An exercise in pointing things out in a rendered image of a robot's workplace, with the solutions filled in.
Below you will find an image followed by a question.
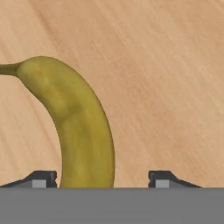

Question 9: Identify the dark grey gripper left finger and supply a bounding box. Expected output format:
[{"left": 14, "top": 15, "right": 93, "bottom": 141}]
[{"left": 0, "top": 171, "right": 58, "bottom": 189}]

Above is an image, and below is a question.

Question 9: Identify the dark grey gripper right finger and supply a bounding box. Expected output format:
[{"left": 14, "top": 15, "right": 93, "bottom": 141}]
[{"left": 148, "top": 171, "right": 203, "bottom": 189}]

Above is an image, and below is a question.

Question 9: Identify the yellow-green banana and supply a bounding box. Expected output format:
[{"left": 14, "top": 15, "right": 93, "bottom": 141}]
[{"left": 0, "top": 55, "right": 116, "bottom": 189}]

